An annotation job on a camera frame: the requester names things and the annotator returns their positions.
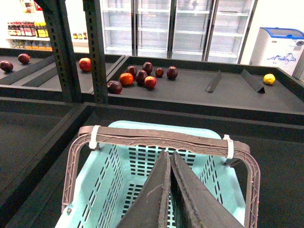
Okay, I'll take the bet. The dark red apple back centre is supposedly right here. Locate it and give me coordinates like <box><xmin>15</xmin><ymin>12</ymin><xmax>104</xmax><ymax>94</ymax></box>
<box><xmin>142</xmin><ymin>62</ymin><xmax>153</xmax><ymax>75</ymax></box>

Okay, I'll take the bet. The black triangular divider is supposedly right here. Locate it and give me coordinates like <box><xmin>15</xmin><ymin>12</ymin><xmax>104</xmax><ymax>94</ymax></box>
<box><xmin>240</xmin><ymin>69</ymin><xmax>265</xmax><ymax>94</ymax></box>

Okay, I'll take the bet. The red apple yellow top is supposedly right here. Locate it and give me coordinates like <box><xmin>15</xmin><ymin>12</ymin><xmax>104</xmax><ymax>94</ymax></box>
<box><xmin>144</xmin><ymin>76</ymin><xmax>157</xmax><ymax>89</ymax></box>

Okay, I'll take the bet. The white zip tie left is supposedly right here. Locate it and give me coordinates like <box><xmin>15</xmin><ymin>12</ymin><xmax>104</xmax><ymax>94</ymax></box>
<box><xmin>89</xmin><ymin>125</ymin><xmax>101</xmax><ymax>150</ymax></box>

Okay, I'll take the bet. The grey basket handle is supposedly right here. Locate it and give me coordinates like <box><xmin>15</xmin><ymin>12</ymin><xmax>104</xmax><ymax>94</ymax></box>
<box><xmin>61</xmin><ymin>123</ymin><xmax>260</xmax><ymax>228</ymax></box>

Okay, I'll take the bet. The glass door refrigerator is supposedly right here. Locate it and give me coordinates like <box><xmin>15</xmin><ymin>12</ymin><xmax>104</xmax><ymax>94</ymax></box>
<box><xmin>101</xmin><ymin>0</ymin><xmax>257</xmax><ymax>64</ymax></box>

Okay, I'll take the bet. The teal plastic shopping basket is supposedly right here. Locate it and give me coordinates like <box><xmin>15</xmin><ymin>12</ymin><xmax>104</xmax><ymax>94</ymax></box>
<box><xmin>54</xmin><ymin>120</ymin><xmax>247</xmax><ymax>228</ymax></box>

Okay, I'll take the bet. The black display tray back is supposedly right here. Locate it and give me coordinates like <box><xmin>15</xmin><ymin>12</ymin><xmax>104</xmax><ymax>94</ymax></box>
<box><xmin>107</xmin><ymin>56</ymin><xmax>304</xmax><ymax>125</ymax></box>

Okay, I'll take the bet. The dark red apple back left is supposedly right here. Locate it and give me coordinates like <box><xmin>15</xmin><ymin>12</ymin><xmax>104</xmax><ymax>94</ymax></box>
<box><xmin>126</xmin><ymin>66</ymin><xmax>138</xmax><ymax>77</ymax></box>

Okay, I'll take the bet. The black display tray left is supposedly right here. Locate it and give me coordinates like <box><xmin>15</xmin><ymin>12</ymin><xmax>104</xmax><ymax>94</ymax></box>
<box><xmin>0</xmin><ymin>48</ymin><xmax>125</xmax><ymax>97</ymax></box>

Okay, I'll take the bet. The small dark red apple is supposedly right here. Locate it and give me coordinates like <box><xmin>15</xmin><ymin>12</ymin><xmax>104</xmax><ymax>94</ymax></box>
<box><xmin>155</xmin><ymin>67</ymin><xmax>164</xmax><ymax>78</ymax></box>

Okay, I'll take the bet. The black display tray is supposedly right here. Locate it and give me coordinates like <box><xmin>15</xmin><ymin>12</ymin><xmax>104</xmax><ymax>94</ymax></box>
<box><xmin>0</xmin><ymin>48</ymin><xmax>125</xmax><ymax>97</ymax></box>
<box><xmin>107</xmin><ymin>56</ymin><xmax>304</xmax><ymax>125</ymax></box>
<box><xmin>0</xmin><ymin>102</ymin><xmax>304</xmax><ymax>228</ymax></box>

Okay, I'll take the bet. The dark red apple right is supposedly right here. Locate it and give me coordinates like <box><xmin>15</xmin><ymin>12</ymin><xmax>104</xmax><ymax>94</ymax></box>
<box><xmin>166</xmin><ymin>66</ymin><xmax>178</xmax><ymax>80</ymax></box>

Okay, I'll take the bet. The white zip tie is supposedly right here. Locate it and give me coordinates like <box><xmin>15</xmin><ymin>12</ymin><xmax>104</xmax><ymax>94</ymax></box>
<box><xmin>89</xmin><ymin>125</ymin><xmax>101</xmax><ymax>150</ymax></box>
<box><xmin>223</xmin><ymin>134</ymin><xmax>234</xmax><ymax>159</ymax></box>

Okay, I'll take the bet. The black metal upright post right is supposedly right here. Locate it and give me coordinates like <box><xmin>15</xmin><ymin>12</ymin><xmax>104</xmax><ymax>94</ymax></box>
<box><xmin>83</xmin><ymin>0</ymin><xmax>108</xmax><ymax>104</ymax></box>

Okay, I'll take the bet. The yellow lemon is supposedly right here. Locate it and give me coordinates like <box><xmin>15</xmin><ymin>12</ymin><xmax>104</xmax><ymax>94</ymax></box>
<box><xmin>263</xmin><ymin>74</ymin><xmax>276</xmax><ymax>85</ymax></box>

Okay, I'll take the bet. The orange fruit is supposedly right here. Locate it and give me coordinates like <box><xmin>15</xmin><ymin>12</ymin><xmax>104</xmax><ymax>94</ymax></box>
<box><xmin>119</xmin><ymin>73</ymin><xmax>133</xmax><ymax>86</ymax></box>

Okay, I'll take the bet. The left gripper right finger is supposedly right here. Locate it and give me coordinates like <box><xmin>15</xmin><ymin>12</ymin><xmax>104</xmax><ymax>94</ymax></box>
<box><xmin>170</xmin><ymin>152</ymin><xmax>243</xmax><ymax>228</ymax></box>

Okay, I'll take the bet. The dark apple far left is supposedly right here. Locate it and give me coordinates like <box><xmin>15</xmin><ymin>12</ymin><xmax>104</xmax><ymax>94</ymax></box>
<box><xmin>0</xmin><ymin>60</ymin><xmax>14</xmax><ymax>73</ymax></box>

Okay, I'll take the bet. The black display tray front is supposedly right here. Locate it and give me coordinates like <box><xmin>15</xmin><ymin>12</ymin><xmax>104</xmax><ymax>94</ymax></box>
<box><xmin>0</xmin><ymin>102</ymin><xmax>304</xmax><ymax>228</ymax></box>

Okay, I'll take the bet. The red apple left tray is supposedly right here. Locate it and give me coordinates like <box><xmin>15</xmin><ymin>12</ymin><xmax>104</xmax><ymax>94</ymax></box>
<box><xmin>79</xmin><ymin>57</ymin><xmax>91</xmax><ymax>72</ymax></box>

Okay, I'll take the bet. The black metal upright post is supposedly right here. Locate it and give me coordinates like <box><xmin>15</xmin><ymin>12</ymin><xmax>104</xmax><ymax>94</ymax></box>
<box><xmin>36</xmin><ymin>0</ymin><xmax>81</xmax><ymax>103</ymax></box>
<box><xmin>83</xmin><ymin>0</ymin><xmax>108</xmax><ymax>104</ymax></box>

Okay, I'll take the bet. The black flat divider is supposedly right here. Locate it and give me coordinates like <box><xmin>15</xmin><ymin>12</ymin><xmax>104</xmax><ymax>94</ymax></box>
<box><xmin>205</xmin><ymin>70</ymin><xmax>222</xmax><ymax>93</ymax></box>

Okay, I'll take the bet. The white blue chest freezer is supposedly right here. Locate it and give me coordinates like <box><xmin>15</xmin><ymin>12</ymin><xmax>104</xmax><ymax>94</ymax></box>
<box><xmin>249</xmin><ymin>27</ymin><xmax>304</xmax><ymax>76</ymax></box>

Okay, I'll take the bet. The white zip tie right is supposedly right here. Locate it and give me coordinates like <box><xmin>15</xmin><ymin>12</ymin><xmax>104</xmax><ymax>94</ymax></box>
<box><xmin>223</xmin><ymin>134</ymin><xmax>234</xmax><ymax>159</ymax></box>

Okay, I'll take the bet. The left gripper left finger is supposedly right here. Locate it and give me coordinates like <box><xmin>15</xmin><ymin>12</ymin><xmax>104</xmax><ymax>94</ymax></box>
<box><xmin>117</xmin><ymin>151</ymin><xmax>171</xmax><ymax>228</ymax></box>

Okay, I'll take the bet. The dark red apple front left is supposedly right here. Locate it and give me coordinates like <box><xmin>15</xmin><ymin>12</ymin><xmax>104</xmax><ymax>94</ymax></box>
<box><xmin>107</xmin><ymin>80</ymin><xmax>123</xmax><ymax>95</ymax></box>

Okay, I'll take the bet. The shelf of sauce bottles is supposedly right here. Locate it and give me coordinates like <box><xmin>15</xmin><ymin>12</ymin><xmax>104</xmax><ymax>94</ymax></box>
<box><xmin>6</xmin><ymin>20</ymin><xmax>52</xmax><ymax>51</ymax></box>

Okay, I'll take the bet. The black metal upright post left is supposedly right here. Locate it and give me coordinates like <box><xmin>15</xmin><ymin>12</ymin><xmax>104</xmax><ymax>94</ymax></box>
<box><xmin>36</xmin><ymin>0</ymin><xmax>81</xmax><ymax>103</ymax></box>

